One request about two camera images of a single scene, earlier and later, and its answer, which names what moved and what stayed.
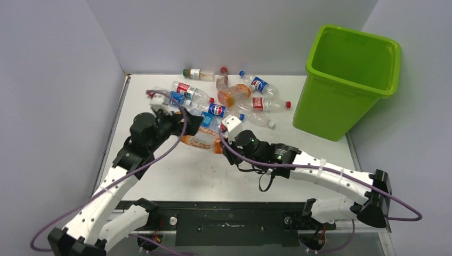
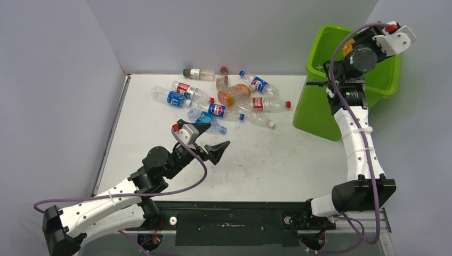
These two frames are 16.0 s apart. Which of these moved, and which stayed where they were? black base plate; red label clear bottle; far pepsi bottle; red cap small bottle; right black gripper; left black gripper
Moved: left black gripper; right black gripper
Stayed: red label clear bottle; far pepsi bottle; red cap small bottle; black base plate
